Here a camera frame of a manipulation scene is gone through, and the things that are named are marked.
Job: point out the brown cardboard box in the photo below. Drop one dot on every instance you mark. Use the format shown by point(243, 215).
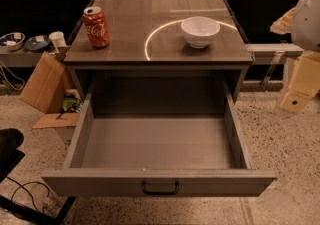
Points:
point(45, 91)

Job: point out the black drawer handle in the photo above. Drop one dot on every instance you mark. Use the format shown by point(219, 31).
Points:
point(160, 189)

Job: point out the dark blue bowl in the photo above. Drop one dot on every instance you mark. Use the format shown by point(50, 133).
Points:
point(37, 43)

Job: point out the open grey top drawer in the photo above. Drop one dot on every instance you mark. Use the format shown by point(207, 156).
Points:
point(113, 156)

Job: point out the green snack bag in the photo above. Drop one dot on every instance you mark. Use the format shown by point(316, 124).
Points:
point(71, 105)

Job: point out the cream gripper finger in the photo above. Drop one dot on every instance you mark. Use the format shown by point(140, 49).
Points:
point(304, 83)
point(282, 25)

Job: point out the red coke can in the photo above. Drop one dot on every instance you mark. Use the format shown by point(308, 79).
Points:
point(96, 26)

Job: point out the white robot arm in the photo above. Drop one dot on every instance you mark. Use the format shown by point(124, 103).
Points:
point(303, 24)

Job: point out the white paper cup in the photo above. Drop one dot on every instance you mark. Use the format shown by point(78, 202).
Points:
point(57, 38)

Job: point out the white ceramic bowl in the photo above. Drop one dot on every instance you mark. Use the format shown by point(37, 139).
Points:
point(199, 31)

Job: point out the blue patterned bowl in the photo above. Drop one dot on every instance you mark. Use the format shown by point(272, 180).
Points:
point(12, 41)

